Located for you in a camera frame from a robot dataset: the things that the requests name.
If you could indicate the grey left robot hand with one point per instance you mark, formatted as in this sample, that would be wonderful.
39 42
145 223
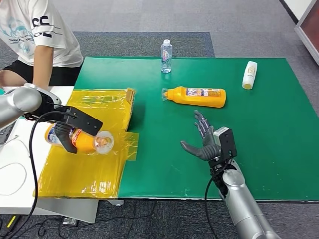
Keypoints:
63 135

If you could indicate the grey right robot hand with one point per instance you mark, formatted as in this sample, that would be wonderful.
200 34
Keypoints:
208 150

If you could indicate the orange bottle with clear cap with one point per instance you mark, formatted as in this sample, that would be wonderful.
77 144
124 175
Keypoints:
85 142
199 99

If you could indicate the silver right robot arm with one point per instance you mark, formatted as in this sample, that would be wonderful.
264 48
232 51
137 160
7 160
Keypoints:
244 207

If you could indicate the person's forearm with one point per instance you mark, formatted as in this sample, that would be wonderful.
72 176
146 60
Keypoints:
42 69

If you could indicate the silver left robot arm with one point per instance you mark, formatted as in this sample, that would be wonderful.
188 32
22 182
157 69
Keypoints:
20 102

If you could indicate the small white bottle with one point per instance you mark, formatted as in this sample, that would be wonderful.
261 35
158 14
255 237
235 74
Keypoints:
249 76

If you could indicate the clear plastic water bottle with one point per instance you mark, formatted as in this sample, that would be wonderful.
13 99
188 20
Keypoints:
166 56

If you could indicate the green table mat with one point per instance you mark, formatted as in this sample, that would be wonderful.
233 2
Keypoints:
224 138

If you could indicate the yellow film covered cardboard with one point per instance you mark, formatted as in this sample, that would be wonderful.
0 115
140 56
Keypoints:
79 175

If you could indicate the dark laptop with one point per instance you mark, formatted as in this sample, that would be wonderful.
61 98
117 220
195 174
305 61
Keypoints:
6 132

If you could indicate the grey power strip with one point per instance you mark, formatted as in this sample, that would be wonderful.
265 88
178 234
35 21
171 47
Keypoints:
69 221

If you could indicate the grey table foot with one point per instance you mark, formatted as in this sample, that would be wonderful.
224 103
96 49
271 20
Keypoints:
115 202

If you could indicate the yellow and black floor item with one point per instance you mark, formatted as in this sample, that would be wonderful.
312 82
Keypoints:
10 221

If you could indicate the person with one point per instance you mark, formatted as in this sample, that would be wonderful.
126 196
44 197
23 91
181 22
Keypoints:
29 33

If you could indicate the white framed red cabinet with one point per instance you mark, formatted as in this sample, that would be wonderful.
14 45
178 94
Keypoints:
308 29

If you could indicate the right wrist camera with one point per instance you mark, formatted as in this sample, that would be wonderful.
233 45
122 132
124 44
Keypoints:
227 142

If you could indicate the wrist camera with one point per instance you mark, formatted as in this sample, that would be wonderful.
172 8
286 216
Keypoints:
227 142
82 122

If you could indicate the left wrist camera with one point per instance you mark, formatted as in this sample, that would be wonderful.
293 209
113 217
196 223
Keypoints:
82 122

